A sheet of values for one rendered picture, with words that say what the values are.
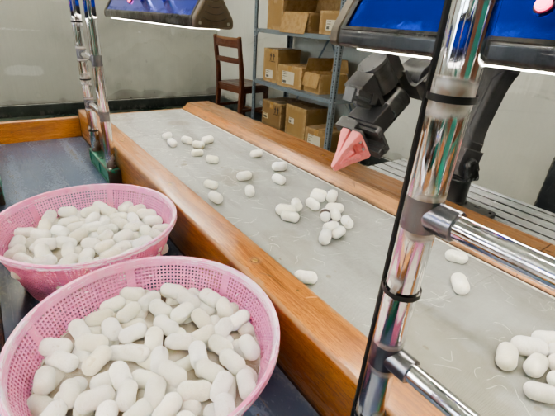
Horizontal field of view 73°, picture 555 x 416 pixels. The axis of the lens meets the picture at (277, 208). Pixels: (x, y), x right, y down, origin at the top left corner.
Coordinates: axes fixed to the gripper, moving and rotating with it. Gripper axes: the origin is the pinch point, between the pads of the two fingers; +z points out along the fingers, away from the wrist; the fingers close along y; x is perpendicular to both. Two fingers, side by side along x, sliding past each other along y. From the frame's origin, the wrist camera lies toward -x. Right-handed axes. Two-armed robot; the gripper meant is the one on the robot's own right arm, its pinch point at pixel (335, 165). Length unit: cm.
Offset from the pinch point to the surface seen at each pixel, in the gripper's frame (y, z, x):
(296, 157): -21.4, -2.1, 9.7
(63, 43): -425, -10, 23
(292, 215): 3.4, 13.7, -3.5
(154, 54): -424, -76, 90
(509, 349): 40.2, 12.8, -3.5
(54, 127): -89, 35, -15
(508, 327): 37.8, 9.2, 2.2
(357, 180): -1.6, -3.4, 9.8
